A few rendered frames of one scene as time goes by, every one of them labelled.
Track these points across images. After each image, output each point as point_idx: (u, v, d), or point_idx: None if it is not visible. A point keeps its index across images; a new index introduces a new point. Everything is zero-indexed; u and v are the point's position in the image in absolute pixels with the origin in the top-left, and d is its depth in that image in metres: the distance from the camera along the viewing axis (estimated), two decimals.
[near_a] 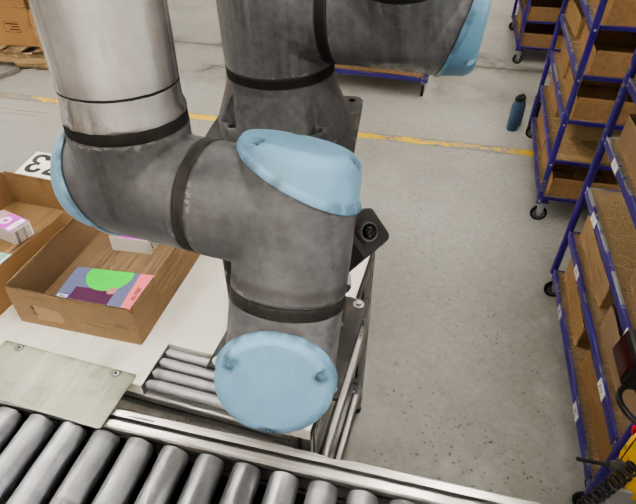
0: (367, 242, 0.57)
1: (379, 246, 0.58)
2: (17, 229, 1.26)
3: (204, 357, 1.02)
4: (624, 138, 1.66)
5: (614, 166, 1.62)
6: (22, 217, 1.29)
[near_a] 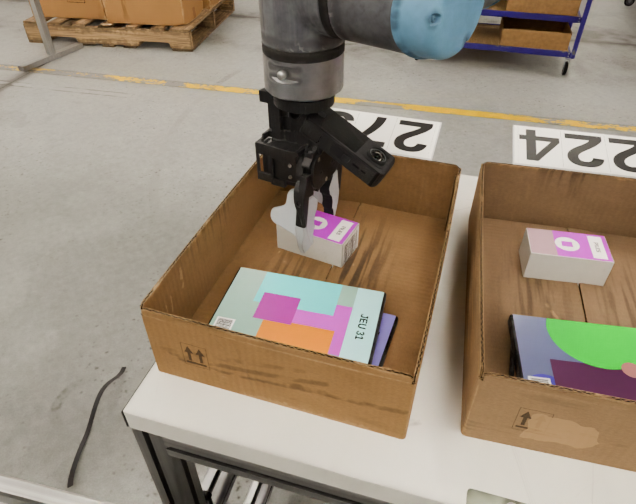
0: (369, 152, 0.60)
1: (370, 166, 0.59)
2: (348, 239, 0.69)
3: None
4: None
5: None
6: (343, 218, 0.72)
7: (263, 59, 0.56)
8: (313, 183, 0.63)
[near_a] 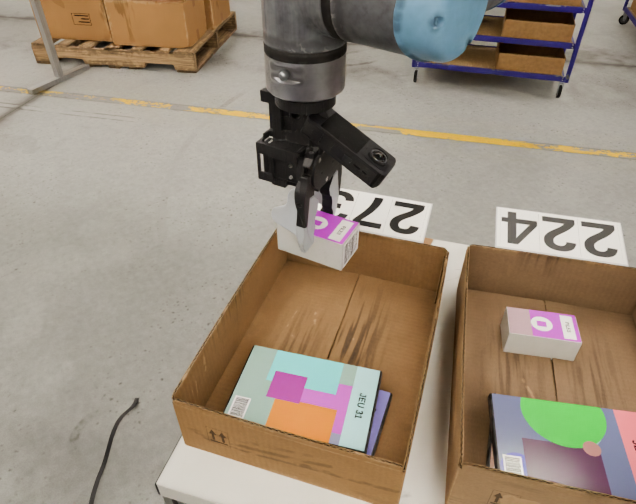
0: (370, 153, 0.60)
1: (371, 167, 0.59)
2: (348, 239, 0.69)
3: None
4: None
5: None
6: (343, 218, 0.72)
7: (265, 59, 0.56)
8: (314, 183, 0.63)
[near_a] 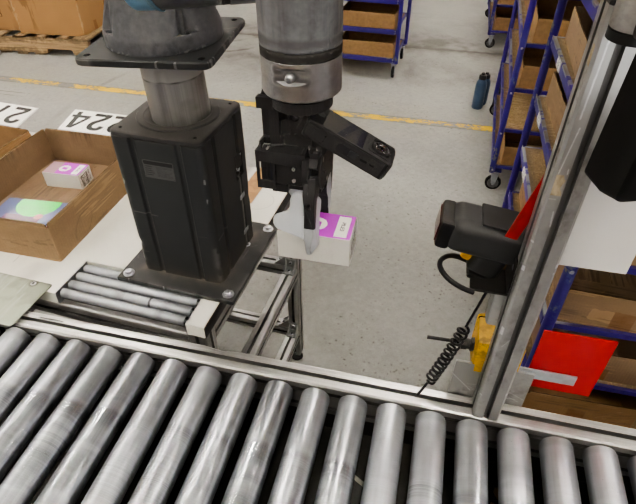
0: (374, 146, 0.61)
1: (378, 159, 0.60)
2: (353, 234, 0.70)
3: (117, 271, 1.10)
4: (549, 94, 1.74)
5: (538, 120, 1.70)
6: (340, 215, 0.72)
7: (264, 64, 0.55)
8: (320, 183, 0.63)
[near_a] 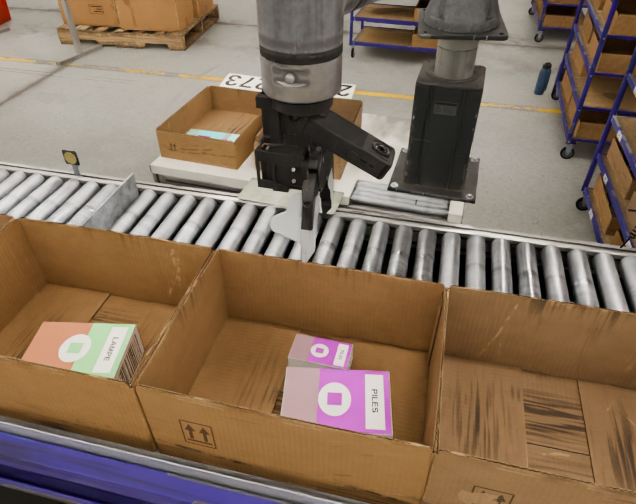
0: (374, 146, 0.61)
1: (378, 159, 0.60)
2: (349, 362, 0.86)
3: (383, 185, 1.60)
4: None
5: None
6: (339, 342, 0.89)
7: (264, 64, 0.55)
8: (320, 184, 0.63)
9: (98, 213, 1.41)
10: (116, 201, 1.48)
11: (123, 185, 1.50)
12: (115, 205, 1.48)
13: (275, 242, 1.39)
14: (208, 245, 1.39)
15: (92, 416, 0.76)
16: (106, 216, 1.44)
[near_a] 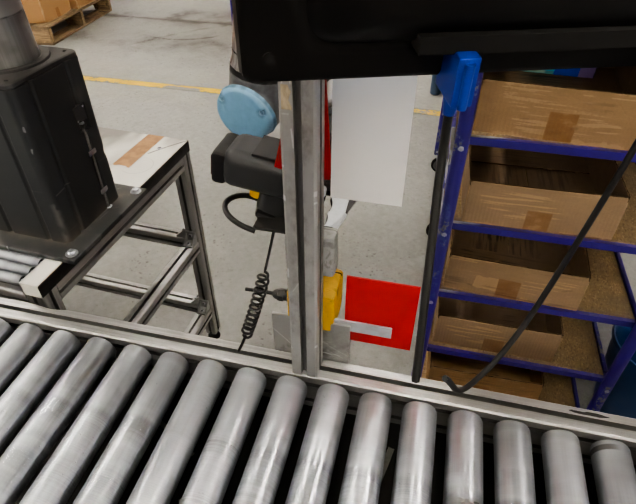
0: None
1: (329, 117, 0.69)
2: None
3: None
4: None
5: None
6: None
7: None
8: None
9: None
10: None
11: None
12: None
13: None
14: None
15: None
16: None
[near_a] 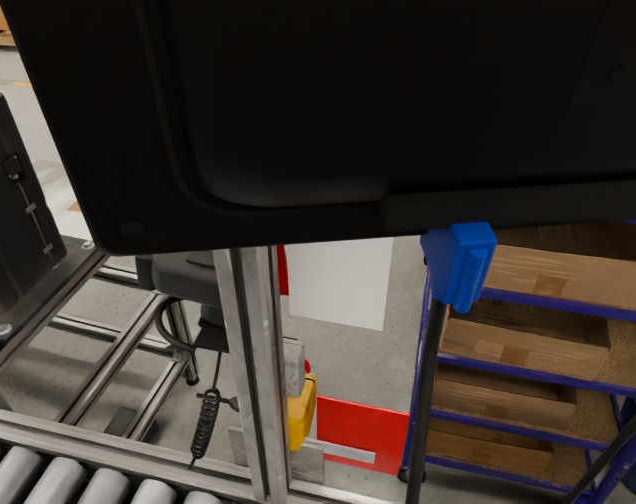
0: None
1: None
2: None
3: None
4: None
5: None
6: None
7: None
8: None
9: None
10: None
11: None
12: None
13: None
14: None
15: None
16: None
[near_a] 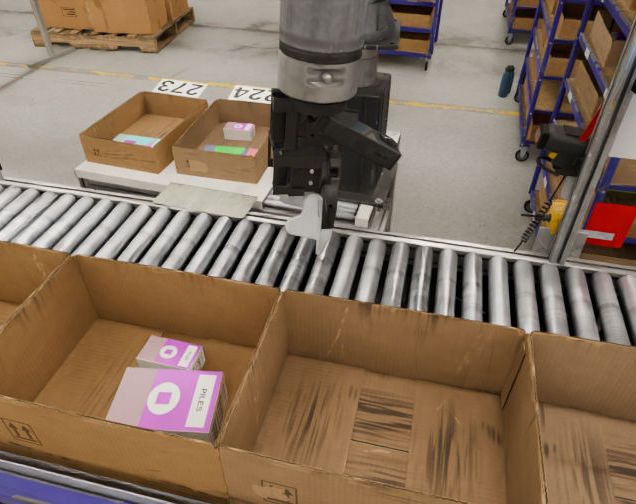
0: (384, 138, 0.64)
1: (392, 150, 0.63)
2: (194, 362, 0.89)
3: None
4: (578, 77, 2.28)
5: (569, 96, 2.24)
6: (189, 343, 0.92)
7: (294, 66, 0.54)
8: (339, 182, 0.63)
9: (17, 235, 1.48)
10: None
11: (45, 207, 1.58)
12: None
13: (180, 246, 1.42)
14: (114, 248, 1.43)
15: None
16: None
